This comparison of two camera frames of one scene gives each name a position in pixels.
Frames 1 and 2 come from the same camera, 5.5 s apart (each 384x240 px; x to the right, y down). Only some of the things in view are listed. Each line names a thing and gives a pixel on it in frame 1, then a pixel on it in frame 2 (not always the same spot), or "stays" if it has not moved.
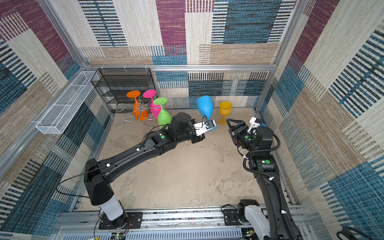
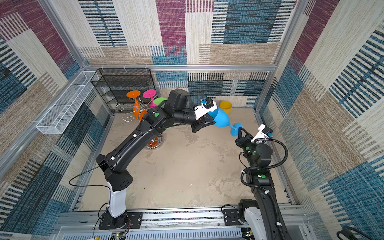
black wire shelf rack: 113,84 stays
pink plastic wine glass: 154,108 stays
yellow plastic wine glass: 225,110 stays
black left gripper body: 195,139 to 197,125
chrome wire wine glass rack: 141,108 stays
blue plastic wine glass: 205,104 to 222,120
